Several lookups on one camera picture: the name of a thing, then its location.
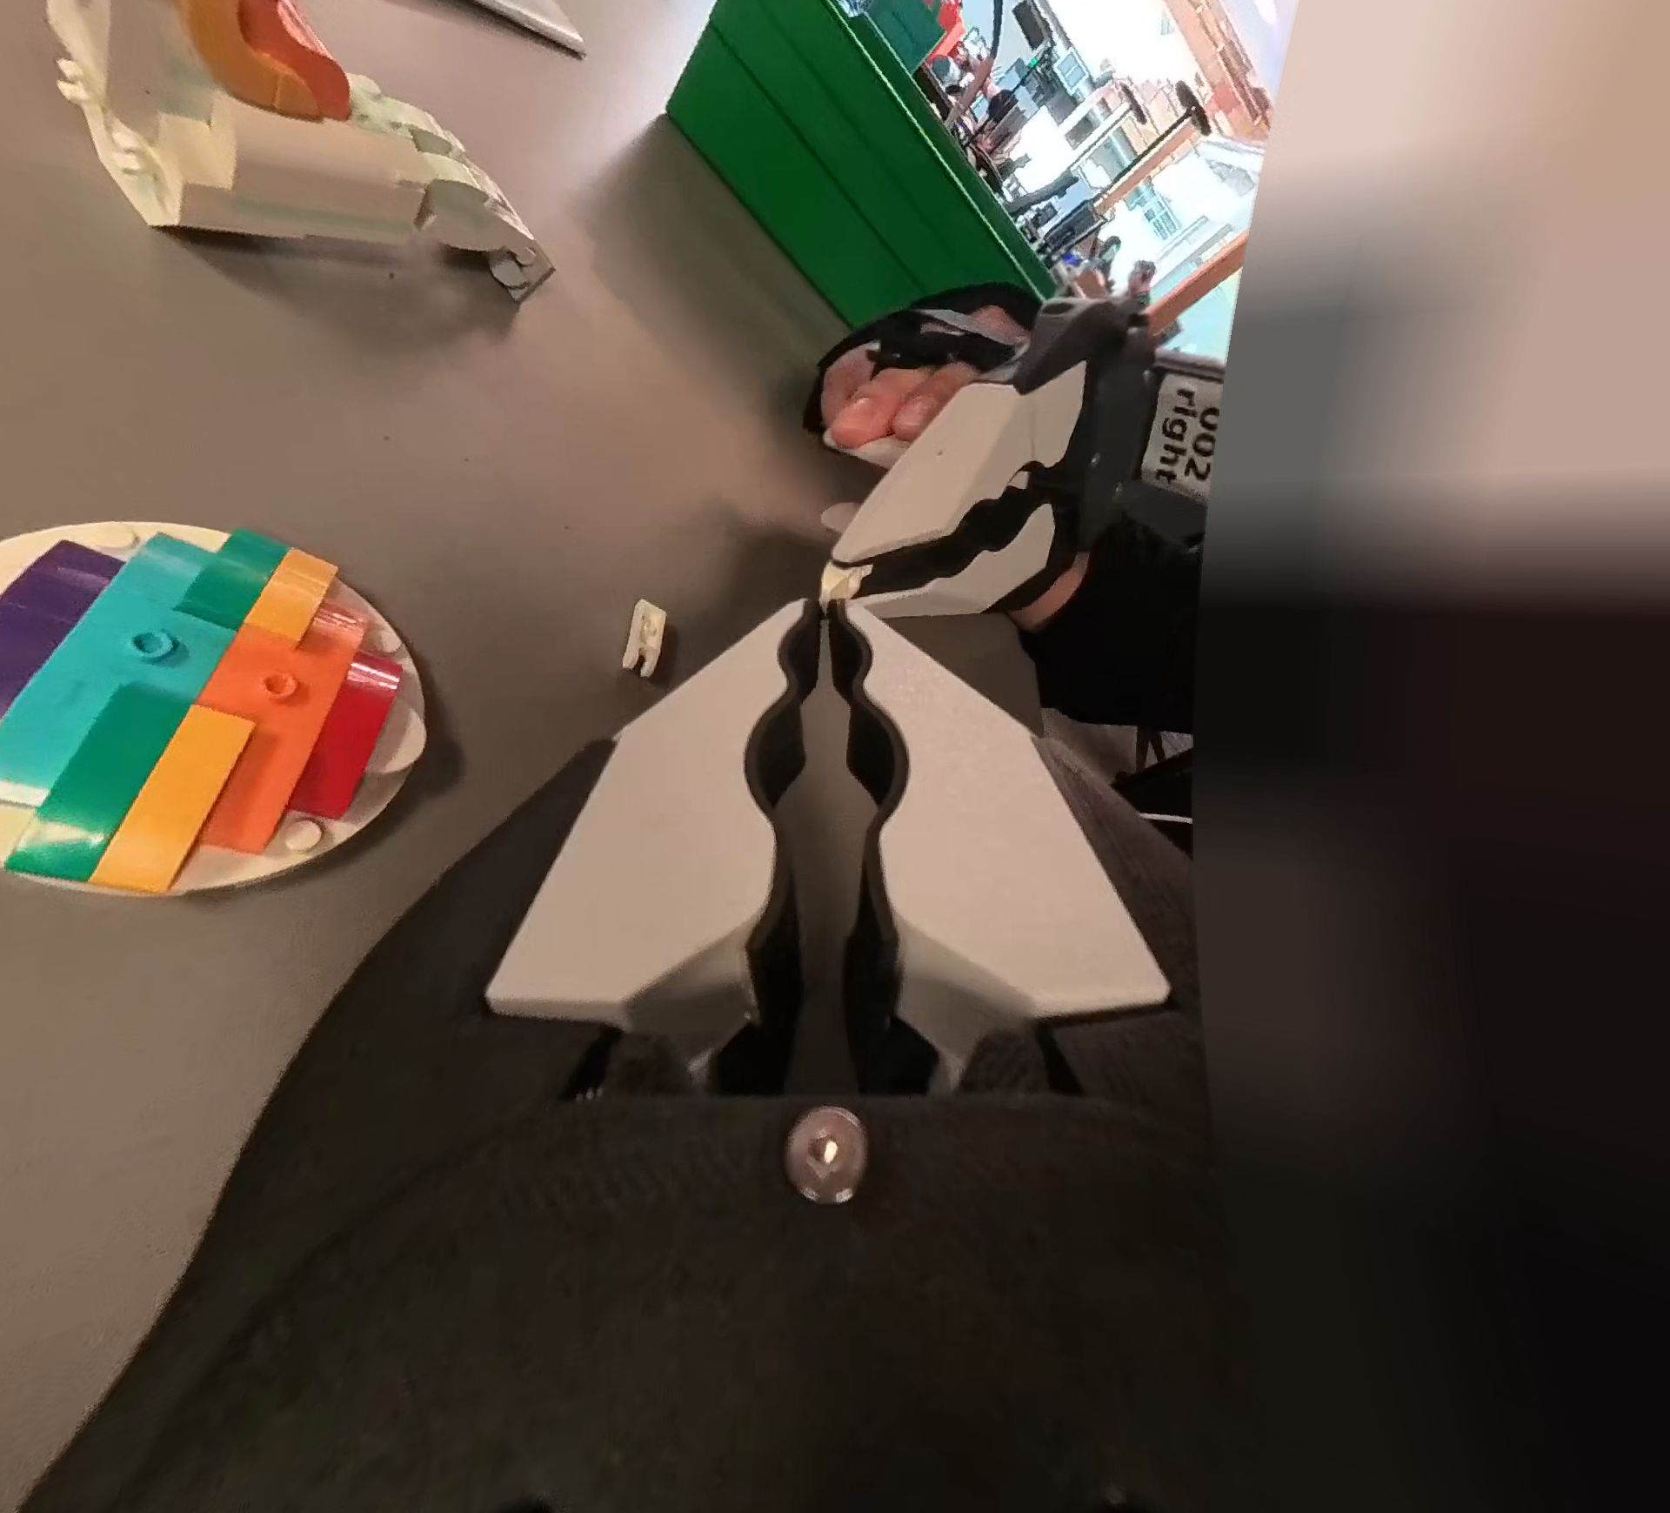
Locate person's right hand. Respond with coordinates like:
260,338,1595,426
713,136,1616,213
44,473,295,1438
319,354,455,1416
820,290,1046,455

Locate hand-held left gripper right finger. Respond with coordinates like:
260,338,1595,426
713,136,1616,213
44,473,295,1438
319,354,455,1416
833,596,1172,1095

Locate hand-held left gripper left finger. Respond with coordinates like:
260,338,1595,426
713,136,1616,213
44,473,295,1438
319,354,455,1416
485,596,825,1095

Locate green plastic bin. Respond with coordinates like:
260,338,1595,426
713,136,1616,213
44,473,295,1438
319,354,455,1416
664,0,1062,335

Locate person's right forearm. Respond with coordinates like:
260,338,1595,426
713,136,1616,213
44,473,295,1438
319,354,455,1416
1018,508,1205,734

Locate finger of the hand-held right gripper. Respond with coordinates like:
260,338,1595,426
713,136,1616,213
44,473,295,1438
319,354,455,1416
830,372,1088,565
854,494,1088,619

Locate round rainbow lego plate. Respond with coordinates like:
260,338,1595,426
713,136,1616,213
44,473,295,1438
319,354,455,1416
0,520,431,896

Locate white lego bird model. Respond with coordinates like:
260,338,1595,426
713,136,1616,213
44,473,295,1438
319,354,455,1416
42,0,558,304

